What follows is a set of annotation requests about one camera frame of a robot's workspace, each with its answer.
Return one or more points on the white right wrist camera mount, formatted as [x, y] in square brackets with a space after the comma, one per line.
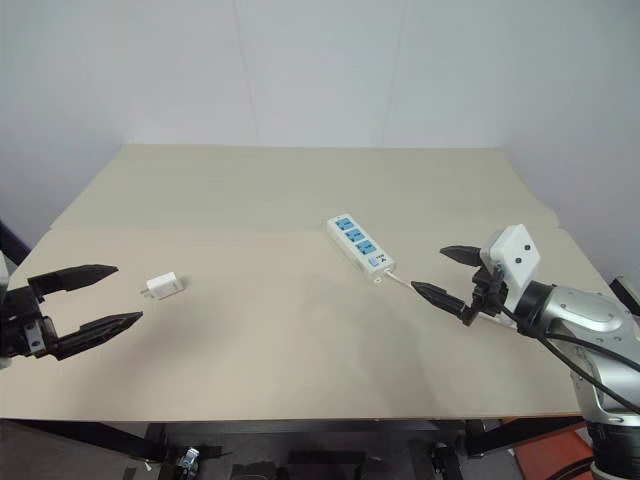
[517, 260]

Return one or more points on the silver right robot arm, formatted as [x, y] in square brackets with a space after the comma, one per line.
[590, 315]

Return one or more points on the white power strip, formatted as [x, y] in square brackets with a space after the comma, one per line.
[359, 246]

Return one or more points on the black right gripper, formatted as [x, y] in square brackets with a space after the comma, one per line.
[487, 295]

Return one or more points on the orange floor mat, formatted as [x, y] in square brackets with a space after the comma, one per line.
[550, 455]

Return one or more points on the white plug adapter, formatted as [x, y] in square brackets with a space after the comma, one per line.
[164, 286]

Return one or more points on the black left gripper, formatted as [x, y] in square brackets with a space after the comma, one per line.
[22, 325]

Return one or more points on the metal caster wheel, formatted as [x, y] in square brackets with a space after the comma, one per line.
[190, 460]
[441, 456]

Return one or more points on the black table frame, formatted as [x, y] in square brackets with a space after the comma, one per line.
[160, 440]

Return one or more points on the dark purple bar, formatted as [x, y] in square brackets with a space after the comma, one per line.
[12, 242]

